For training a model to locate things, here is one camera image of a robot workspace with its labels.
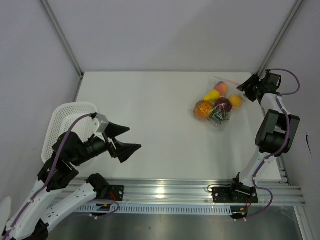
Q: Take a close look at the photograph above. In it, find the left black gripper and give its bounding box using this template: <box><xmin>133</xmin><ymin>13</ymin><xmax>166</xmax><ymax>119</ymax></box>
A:
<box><xmin>72</xmin><ymin>121</ymin><xmax>142</xmax><ymax>166</ymax></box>

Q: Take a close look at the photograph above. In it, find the red toy apple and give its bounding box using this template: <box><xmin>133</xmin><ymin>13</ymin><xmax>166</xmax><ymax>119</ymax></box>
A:
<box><xmin>214</xmin><ymin>97</ymin><xmax>233</xmax><ymax>113</ymax></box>

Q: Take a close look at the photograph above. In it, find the pink orange toy peach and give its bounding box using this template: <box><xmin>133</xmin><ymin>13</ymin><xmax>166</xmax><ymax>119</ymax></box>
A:
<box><xmin>214</xmin><ymin>81</ymin><xmax>229</xmax><ymax>96</ymax></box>

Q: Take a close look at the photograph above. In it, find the clear zip top bag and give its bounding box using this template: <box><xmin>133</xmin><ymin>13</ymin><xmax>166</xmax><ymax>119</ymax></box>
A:
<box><xmin>188</xmin><ymin>76</ymin><xmax>245</xmax><ymax>132</ymax></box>

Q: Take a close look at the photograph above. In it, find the yellow toy pear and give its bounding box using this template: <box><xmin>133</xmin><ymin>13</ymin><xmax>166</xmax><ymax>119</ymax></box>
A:
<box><xmin>203</xmin><ymin>89</ymin><xmax>221</xmax><ymax>102</ymax></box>

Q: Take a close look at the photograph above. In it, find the orange toy pineapple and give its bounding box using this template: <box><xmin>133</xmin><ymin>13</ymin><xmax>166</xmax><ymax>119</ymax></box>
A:
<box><xmin>193</xmin><ymin>99</ymin><xmax>232</xmax><ymax>125</ymax></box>

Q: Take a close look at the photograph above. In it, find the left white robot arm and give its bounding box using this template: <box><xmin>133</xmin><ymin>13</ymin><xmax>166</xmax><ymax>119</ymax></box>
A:
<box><xmin>2</xmin><ymin>117</ymin><xmax>142</xmax><ymax>240</ymax></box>

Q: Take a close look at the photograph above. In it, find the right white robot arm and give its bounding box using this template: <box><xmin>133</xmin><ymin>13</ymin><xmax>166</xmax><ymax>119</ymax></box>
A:
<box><xmin>228</xmin><ymin>68</ymin><xmax>300</xmax><ymax>203</ymax></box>

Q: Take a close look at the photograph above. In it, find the white perforated plastic basket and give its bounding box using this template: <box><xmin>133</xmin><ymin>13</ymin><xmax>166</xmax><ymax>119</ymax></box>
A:
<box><xmin>41</xmin><ymin>102</ymin><xmax>98</xmax><ymax>163</ymax></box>

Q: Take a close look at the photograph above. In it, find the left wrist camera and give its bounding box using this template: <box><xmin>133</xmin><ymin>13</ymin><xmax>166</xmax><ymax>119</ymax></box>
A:
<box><xmin>90</xmin><ymin>112</ymin><xmax>109</xmax><ymax>139</ymax></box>

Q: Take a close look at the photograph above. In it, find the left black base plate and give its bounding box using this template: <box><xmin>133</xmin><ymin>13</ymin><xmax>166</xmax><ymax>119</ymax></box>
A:
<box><xmin>106</xmin><ymin>185</ymin><xmax>125</xmax><ymax>202</ymax></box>

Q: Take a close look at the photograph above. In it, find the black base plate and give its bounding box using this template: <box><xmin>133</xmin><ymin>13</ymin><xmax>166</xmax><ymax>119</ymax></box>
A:
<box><xmin>212</xmin><ymin>186</ymin><xmax>259</xmax><ymax>204</ymax></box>
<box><xmin>106</xmin><ymin>185</ymin><xmax>125</xmax><ymax>202</ymax></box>

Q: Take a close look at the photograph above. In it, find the right aluminium frame post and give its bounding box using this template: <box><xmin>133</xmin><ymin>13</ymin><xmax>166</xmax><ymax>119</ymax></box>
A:
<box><xmin>256</xmin><ymin>0</ymin><xmax>308</xmax><ymax>77</ymax></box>

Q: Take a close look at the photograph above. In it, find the aluminium frame post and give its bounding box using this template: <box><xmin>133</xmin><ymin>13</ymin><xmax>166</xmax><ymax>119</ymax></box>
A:
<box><xmin>256</xmin><ymin>0</ymin><xmax>308</xmax><ymax>77</ymax></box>
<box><xmin>38</xmin><ymin>0</ymin><xmax>84</xmax><ymax>79</ymax></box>

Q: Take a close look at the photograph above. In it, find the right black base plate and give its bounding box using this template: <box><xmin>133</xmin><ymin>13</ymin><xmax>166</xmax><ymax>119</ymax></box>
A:
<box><xmin>212</xmin><ymin>186</ymin><xmax>259</xmax><ymax>204</ymax></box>

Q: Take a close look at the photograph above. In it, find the aluminium mounting rail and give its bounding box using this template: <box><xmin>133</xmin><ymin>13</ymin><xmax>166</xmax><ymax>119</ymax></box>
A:
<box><xmin>49</xmin><ymin>178</ymin><xmax>307</xmax><ymax>207</ymax></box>

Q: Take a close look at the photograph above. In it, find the white slotted cable duct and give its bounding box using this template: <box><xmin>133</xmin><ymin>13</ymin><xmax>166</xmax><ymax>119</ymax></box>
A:
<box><xmin>75</xmin><ymin>203</ymin><xmax>232</xmax><ymax>216</ymax></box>

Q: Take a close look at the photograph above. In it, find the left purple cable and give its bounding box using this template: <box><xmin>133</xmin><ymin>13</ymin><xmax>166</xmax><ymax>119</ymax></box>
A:
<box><xmin>0</xmin><ymin>113</ymin><xmax>97</xmax><ymax>240</ymax></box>

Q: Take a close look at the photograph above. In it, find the left aluminium frame post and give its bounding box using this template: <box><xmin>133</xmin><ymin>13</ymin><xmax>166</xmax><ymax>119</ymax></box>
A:
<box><xmin>38</xmin><ymin>0</ymin><xmax>84</xmax><ymax>79</ymax></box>

